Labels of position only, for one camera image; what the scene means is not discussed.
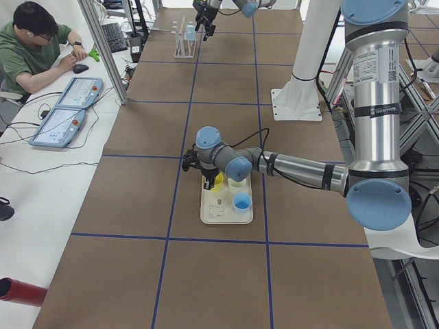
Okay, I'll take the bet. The black computer mouse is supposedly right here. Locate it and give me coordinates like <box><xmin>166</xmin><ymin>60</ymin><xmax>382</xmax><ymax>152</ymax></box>
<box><xmin>72</xmin><ymin>64</ymin><xmax>89</xmax><ymax>74</ymax></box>

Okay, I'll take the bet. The teach pendant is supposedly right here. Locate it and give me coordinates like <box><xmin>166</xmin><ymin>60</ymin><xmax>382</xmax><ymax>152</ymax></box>
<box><xmin>28</xmin><ymin>108</ymin><xmax>86</xmax><ymax>148</ymax></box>
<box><xmin>55</xmin><ymin>77</ymin><xmax>103</xmax><ymax>110</ymax></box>

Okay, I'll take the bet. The lower teach pendant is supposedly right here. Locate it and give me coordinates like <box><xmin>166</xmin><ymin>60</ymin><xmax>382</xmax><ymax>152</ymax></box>
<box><xmin>28</xmin><ymin>108</ymin><xmax>86</xmax><ymax>148</ymax></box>

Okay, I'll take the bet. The seated person in green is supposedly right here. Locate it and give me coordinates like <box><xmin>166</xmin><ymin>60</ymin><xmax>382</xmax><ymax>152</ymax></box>
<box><xmin>1</xmin><ymin>1</ymin><xmax>88</xmax><ymax>103</ymax></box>

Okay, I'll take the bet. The upper teach pendant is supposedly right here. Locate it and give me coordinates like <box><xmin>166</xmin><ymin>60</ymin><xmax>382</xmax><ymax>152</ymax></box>
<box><xmin>55</xmin><ymin>77</ymin><xmax>103</xmax><ymax>110</ymax></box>

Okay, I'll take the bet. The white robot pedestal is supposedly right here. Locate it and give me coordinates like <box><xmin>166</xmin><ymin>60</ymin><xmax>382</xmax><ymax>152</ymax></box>
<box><xmin>271</xmin><ymin>0</ymin><xmax>342</xmax><ymax>121</ymax></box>

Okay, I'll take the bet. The cream plastic tray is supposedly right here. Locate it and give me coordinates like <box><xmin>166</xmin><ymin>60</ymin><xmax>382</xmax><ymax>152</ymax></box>
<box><xmin>200</xmin><ymin>175</ymin><xmax>253</xmax><ymax>225</ymax></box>

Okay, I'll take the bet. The pale green cup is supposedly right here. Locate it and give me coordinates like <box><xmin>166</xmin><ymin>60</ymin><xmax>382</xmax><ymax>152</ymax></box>
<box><xmin>228</xmin><ymin>178</ymin><xmax>246</xmax><ymax>195</ymax></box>

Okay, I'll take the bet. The light blue cup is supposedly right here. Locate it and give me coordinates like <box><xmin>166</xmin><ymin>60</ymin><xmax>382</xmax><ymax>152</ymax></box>
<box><xmin>232</xmin><ymin>192</ymin><xmax>252</xmax><ymax>215</ymax></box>
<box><xmin>185</xmin><ymin>24</ymin><xmax>196</xmax><ymax>42</ymax></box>

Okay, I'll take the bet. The white wire cup rack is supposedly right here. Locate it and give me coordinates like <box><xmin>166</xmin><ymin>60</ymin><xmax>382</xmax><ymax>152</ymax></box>
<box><xmin>172</xmin><ymin>15</ymin><xmax>197</xmax><ymax>59</ymax></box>

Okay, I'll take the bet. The aluminium frame post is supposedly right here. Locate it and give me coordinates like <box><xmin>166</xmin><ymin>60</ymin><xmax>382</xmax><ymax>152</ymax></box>
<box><xmin>78</xmin><ymin>0</ymin><xmax>128</xmax><ymax>105</ymax></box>

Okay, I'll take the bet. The yellow cup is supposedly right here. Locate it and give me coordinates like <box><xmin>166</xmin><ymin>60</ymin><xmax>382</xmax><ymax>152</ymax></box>
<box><xmin>211</xmin><ymin>172</ymin><xmax>224</xmax><ymax>193</ymax></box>

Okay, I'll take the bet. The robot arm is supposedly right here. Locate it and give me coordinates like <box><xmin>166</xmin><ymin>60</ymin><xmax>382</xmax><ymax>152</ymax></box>
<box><xmin>192</xmin><ymin>0</ymin><xmax>277</xmax><ymax>41</ymax></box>
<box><xmin>182</xmin><ymin>1</ymin><xmax>412</xmax><ymax>231</ymax></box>

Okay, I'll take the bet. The red bottle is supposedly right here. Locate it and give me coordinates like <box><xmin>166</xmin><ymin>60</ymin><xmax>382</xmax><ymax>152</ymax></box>
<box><xmin>1</xmin><ymin>278</ymin><xmax>48</xmax><ymax>307</ymax></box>

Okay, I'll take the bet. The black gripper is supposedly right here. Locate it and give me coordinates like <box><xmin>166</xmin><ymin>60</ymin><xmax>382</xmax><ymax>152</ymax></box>
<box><xmin>182</xmin><ymin>144</ymin><xmax>220</xmax><ymax>190</ymax></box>
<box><xmin>192</xmin><ymin>0</ymin><xmax>217</xmax><ymax>41</ymax></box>

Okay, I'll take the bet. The black keyboard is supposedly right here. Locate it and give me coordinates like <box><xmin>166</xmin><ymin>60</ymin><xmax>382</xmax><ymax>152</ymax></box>
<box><xmin>101</xmin><ymin>23</ymin><xmax>128</xmax><ymax>53</ymax></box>

